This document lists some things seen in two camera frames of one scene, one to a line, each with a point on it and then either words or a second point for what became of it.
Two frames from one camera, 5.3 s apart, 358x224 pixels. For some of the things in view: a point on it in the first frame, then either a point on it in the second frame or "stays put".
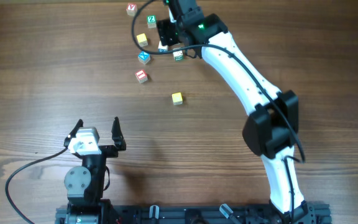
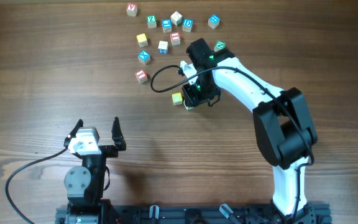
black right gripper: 165,28 → 194,99
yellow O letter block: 177,98 stays put
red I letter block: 142,76 stays put
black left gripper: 110,152 stays put
